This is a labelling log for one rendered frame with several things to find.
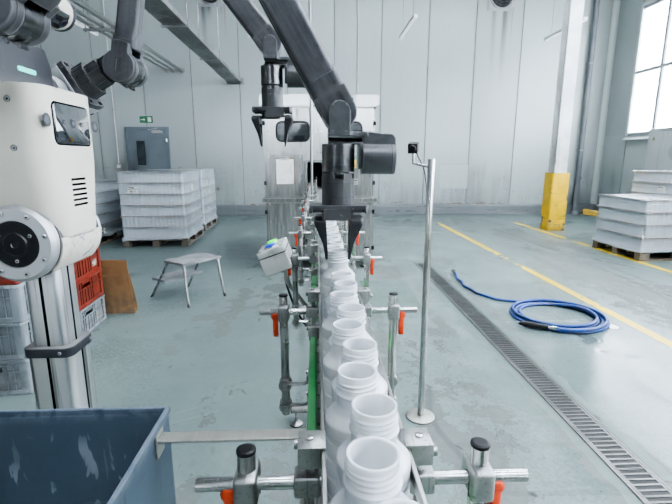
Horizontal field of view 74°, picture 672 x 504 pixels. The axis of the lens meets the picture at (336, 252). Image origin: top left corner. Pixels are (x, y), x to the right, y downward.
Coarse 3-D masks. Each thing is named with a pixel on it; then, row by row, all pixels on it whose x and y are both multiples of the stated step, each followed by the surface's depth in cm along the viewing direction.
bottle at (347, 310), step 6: (342, 306) 59; (348, 306) 60; (354, 306) 60; (360, 306) 59; (342, 312) 57; (348, 312) 56; (354, 312) 56; (360, 312) 57; (342, 318) 57; (354, 318) 57; (360, 318) 57; (366, 336) 58; (330, 342) 58; (330, 348) 58
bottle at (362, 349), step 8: (344, 344) 46; (352, 344) 48; (360, 344) 48; (368, 344) 48; (376, 344) 46; (344, 352) 46; (352, 352) 45; (360, 352) 45; (368, 352) 45; (376, 352) 46; (344, 360) 46; (352, 360) 45; (360, 360) 45; (368, 360) 45; (376, 360) 46; (376, 368) 46; (336, 376) 48; (384, 384) 47; (384, 392) 46
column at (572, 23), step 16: (576, 0) 783; (576, 16) 789; (576, 32) 794; (560, 48) 819; (576, 48) 800; (560, 64) 825; (576, 64) 805; (560, 80) 831; (560, 96) 837; (560, 112) 821; (560, 128) 827; (560, 144) 833; (560, 160) 840
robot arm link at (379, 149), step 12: (336, 108) 72; (348, 108) 72; (336, 120) 72; (348, 120) 72; (336, 132) 73; (348, 132) 73; (360, 132) 74; (372, 132) 75; (372, 144) 76; (384, 144) 76; (372, 156) 75; (384, 156) 75; (396, 156) 75; (372, 168) 76; (384, 168) 76
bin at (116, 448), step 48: (0, 432) 74; (48, 432) 74; (96, 432) 74; (144, 432) 75; (192, 432) 70; (240, 432) 70; (288, 432) 70; (0, 480) 75; (48, 480) 76; (96, 480) 76; (144, 480) 64
